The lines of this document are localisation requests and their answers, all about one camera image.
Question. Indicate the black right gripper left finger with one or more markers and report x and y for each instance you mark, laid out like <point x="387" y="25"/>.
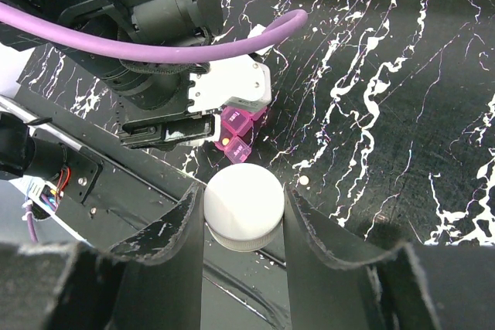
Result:
<point x="151" y="280"/>

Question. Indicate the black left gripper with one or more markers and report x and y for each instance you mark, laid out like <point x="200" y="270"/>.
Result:
<point x="165" y="132"/>

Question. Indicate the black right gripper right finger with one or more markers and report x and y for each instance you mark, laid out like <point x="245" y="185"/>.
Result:
<point x="336" y="280"/>

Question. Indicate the pink weekly pill organizer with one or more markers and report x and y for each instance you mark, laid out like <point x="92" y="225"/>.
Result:
<point x="242" y="128"/>

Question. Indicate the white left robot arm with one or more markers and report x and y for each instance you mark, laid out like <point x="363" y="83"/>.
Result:
<point x="154" y="103"/>

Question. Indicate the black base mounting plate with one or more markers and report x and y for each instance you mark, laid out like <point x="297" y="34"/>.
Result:
<point x="240" y="290"/>

